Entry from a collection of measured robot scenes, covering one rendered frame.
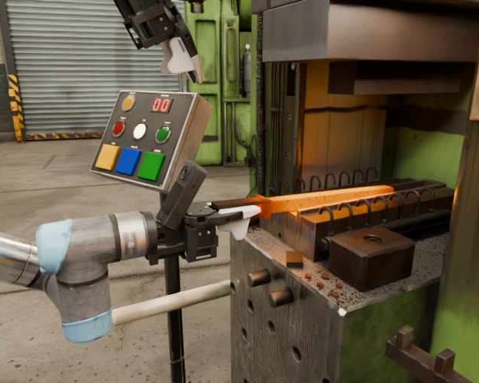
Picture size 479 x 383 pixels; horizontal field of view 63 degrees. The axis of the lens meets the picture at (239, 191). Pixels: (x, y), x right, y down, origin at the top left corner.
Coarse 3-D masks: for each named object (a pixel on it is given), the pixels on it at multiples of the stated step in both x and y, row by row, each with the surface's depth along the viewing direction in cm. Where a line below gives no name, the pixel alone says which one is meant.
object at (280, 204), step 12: (312, 192) 79; (324, 192) 80; (336, 192) 80; (348, 192) 80; (360, 192) 81; (372, 192) 83; (384, 192) 85; (216, 204) 67; (228, 204) 68; (240, 204) 69; (252, 204) 70; (264, 204) 70; (276, 204) 72; (288, 204) 74; (300, 204) 75; (312, 204) 76; (252, 216) 71; (264, 216) 71
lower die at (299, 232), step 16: (304, 192) 92; (400, 192) 85; (448, 192) 88; (304, 208) 75; (336, 208) 77; (352, 208) 77; (384, 208) 77; (400, 208) 79; (448, 208) 87; (272, 224) 83; (288, 224) 78; (304, 224) 73; (320, 224) 70; (336, 224) 72; (352, 224) 74; (448, 224) 88; (288, 240) 79; (304, 240) 74; (320, 256) 72
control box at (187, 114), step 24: (120, 96) 124; (144, 96) 117; (168, 96) 111; (192, 96) 105; (120, 120) 120; (144, 120) 114; (168, 120) 108; (192, 120) 106; (120, 144) 117; (144, 144) 111; (168, 144) 105; (192, 144) 107; (96, 168) 120; (168, 168) 103; (168, 192) 104
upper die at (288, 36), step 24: (312, 0) 63; (336, 0) 60; (360, 0) 62; (384, 0) 64; (264, 24) 76; (288, 24) 69; (312, 24) 63; (336, 24) 61; (360, 24) 63; (384, 24) 65; (408, 24) 68; (432, 24) 70; (456, 24) 73; (264, 48) 77; (288, 48) 70; (312, 48) 64; (336, 48) 62; (360, 48) 64; (384, 48) 67; (408, 48) 69; (432, 48) 72; (456, 48) 75
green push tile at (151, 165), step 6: (144, 156) 108; (150, 156) 107; (156, 156) 105; (162, 156) 104; (144, 162) 107; (150, 162) 106; (156, 162) 105; (162, 162) 104; (144, 168) 107; (150, 168) 105; (156, 168) 104; (138, 174) 107; (144, 174) 106; (150, 174) 105; (156, 174) 103; (156, 180) 104
